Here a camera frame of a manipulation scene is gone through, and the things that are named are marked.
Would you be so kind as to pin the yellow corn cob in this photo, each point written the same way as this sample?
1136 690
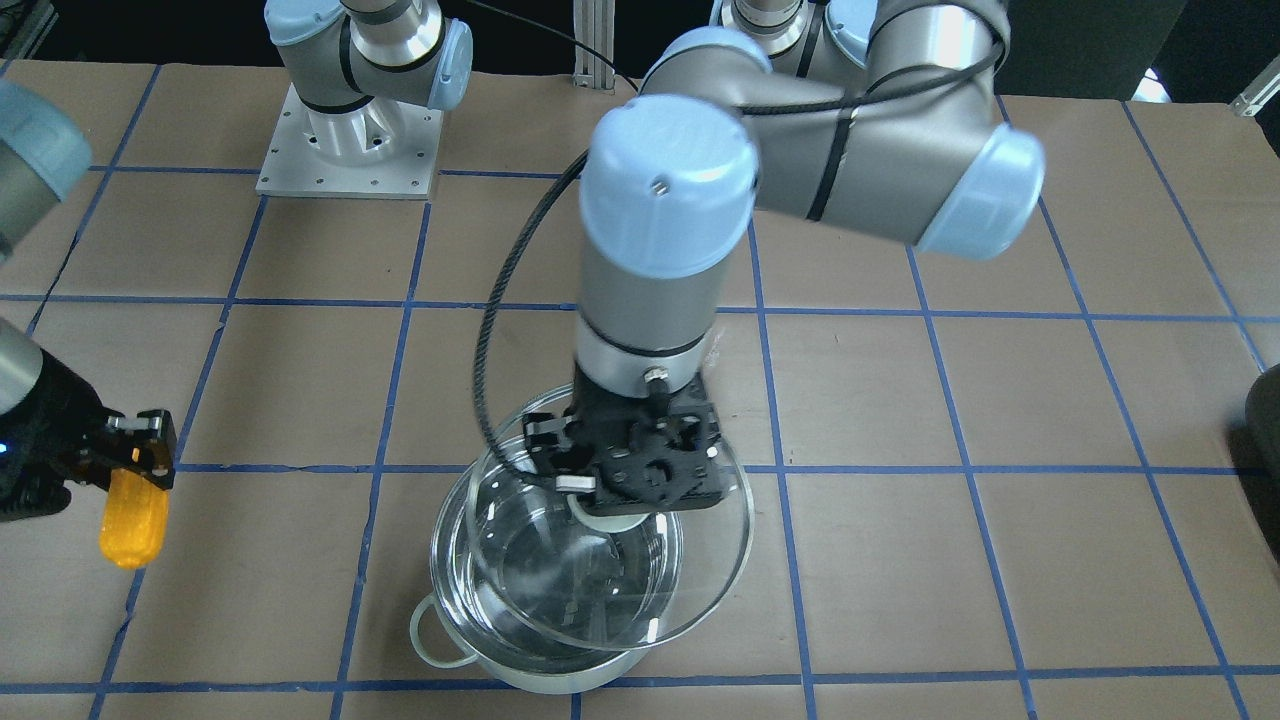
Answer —
134 520

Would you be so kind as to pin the aluminium profile post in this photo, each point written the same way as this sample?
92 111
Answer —
593 30

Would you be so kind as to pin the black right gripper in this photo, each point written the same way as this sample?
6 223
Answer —
48 432

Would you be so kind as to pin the glass pot lid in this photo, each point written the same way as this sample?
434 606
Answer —
716 542

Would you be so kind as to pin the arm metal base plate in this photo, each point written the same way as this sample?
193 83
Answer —
384 150

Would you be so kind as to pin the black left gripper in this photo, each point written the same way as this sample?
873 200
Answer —
549 441

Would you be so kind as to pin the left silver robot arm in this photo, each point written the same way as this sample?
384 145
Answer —
670 183

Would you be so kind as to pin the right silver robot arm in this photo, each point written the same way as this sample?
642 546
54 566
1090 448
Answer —
346 59

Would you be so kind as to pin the black object at edge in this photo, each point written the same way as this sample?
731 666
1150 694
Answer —
1262 418

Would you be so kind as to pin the pale green electric pot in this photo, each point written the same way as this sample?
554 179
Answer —
540 600

